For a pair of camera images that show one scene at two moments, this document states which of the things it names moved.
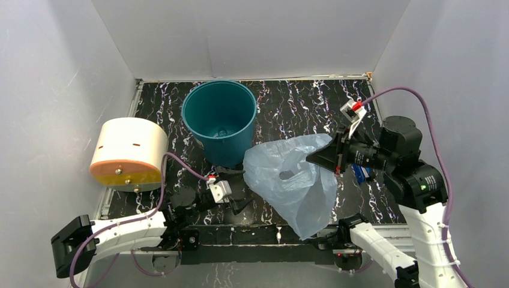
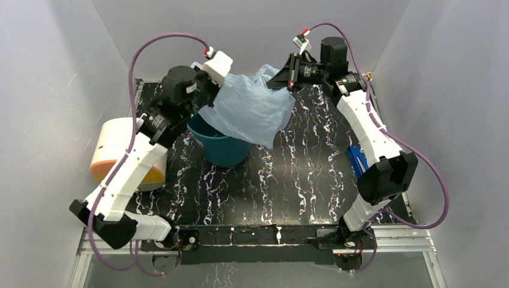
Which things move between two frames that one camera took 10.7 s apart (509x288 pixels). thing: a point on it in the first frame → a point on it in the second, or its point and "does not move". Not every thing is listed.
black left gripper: x=238 y=205 → x=201 y=75
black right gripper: x=326 y=156 → x=288 y=77
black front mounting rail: x=252 y=245 does not move
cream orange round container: x=129 y=153 does not move
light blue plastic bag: x=302 y=193 → x=249 y=109
